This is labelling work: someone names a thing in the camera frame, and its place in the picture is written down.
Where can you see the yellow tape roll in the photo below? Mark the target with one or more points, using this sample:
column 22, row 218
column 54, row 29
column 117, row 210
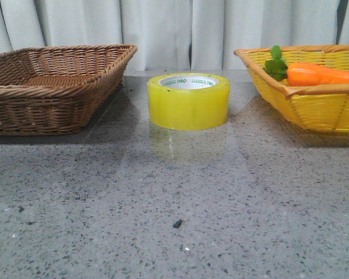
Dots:
column 188, row 101

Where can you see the yellow woven basket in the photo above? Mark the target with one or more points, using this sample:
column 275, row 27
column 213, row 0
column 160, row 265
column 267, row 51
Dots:
column 322, row 108

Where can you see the small black debris chip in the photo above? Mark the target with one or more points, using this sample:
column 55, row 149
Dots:
column 177, row 223

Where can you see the white curtain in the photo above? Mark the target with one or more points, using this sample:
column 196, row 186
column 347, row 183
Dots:
column 174, row 35

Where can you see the orange toy carrot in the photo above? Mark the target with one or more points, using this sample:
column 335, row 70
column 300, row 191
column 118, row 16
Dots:
column 302, row 74

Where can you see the brown wicker basket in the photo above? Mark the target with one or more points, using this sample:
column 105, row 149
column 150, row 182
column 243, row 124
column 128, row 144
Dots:
column 56, row 90

